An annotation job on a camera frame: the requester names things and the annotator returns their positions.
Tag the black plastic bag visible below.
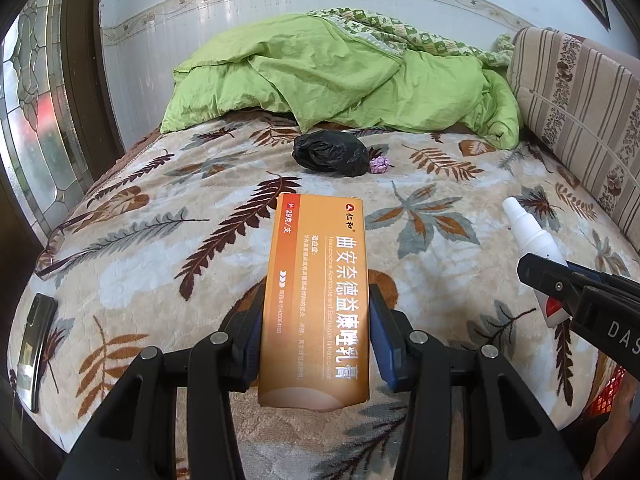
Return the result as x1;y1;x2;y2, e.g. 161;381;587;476
292;130;369;177

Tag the striped floral cushion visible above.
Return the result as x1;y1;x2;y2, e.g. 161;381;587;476
506;26;640;256

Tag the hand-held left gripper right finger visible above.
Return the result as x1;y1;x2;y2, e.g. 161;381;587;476
369;282;583;480

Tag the dark wooden door frame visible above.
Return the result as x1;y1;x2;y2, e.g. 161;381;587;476
62;0;126;161

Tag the red mesh basket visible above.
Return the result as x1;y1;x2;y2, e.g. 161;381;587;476
587;365;628;417

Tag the person's right forearm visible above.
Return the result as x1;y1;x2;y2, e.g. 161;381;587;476
582;385;640;480

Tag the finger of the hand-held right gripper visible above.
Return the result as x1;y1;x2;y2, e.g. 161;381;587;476
516;254;640;306

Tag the green quilt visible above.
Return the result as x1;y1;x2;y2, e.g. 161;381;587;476
160;8;523;151

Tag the orange medicine box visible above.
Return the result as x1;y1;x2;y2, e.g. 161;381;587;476
257;192;372;413

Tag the black phone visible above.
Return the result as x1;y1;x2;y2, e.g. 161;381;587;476
16;293;58;413

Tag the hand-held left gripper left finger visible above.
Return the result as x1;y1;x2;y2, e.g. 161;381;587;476
57;280;268;480

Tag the white bottle with red label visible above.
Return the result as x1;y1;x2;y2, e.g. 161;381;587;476
502;197;573;329

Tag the stained glass door panel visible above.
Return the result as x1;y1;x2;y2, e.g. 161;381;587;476
0;0;93;241

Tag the leaf print blanket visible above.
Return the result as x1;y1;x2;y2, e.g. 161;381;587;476
7;115;636;480

